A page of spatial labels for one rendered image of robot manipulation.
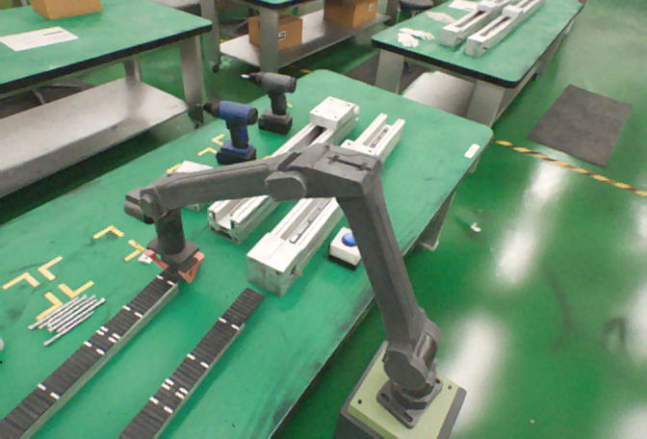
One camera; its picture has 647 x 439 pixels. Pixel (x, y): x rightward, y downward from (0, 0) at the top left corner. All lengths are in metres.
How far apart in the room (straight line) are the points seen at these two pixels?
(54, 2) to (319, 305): 2.37
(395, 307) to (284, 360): 0.34
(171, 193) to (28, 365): 0.46
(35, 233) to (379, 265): 0.97
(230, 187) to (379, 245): 0.27
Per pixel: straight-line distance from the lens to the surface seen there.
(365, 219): 0.61
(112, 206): 1.36
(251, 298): 1.01
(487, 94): 2.67
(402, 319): 0.73
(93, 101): 3.25
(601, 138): 4.20
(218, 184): 0.74
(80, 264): 1.22
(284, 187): 0.61
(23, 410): 0.99
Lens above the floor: 1.62
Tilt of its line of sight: 39 degrees down
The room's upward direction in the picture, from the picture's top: 7 degrees clockwise
